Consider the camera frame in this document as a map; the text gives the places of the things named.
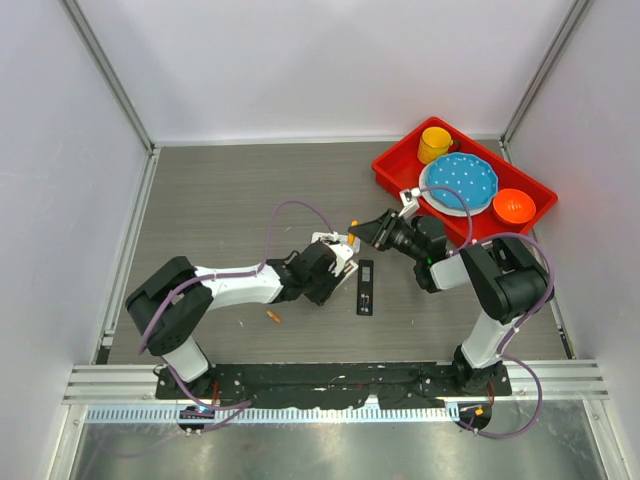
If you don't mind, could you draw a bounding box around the yellow cup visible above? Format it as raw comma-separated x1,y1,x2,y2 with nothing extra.
417,126,460,165

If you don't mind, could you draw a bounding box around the black remote control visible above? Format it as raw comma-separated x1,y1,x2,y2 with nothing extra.
356,259,374,316

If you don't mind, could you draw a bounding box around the blue polka dot plate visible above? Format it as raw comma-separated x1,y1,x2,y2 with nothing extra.
419,153,499,213

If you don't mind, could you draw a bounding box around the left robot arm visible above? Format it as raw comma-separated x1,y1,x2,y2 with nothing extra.
125,237,359,399

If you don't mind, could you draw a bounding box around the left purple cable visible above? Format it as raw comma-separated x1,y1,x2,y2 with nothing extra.
137,200,336,434

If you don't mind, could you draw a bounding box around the white grey plate underneath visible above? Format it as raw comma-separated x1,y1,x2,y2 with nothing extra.
419,159,493,217

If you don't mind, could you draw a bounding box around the white remote with orange batteries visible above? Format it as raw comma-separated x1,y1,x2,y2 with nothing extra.
335,260,358,289

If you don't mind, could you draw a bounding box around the orange handle screwdriver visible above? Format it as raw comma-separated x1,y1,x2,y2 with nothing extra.
347,220,359,246

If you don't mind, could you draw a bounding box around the red plastic tray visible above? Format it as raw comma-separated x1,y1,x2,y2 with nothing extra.
372,117,558,246

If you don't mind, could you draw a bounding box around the orange bowl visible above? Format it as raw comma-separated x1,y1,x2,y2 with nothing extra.
492,188,537,225

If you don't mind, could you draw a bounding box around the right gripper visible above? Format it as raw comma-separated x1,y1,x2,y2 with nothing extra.
349,208,426,262

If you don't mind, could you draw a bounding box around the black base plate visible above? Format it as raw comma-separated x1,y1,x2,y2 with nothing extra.
186,362,512,410

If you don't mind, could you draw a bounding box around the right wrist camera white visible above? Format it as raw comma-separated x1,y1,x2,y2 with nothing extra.
399,187,422,219

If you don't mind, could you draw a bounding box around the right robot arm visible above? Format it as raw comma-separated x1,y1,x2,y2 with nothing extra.
348,209,552,395

